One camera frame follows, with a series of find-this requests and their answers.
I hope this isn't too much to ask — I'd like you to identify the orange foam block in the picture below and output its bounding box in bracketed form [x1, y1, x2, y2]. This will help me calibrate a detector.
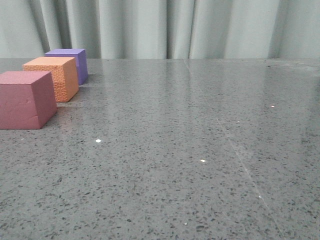
[22, 56, 79, 103]

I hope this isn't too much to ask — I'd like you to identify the purple foam cube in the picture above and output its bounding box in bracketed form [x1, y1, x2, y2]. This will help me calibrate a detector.
[44, 48, 88, 85]

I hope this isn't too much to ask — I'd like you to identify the pale green curtain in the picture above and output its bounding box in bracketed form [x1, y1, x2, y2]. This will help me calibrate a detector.
[0, 0, 320, 59]

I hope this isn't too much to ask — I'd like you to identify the pink foam cube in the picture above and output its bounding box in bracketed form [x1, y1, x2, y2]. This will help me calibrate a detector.
[0, 71, 57, 130]

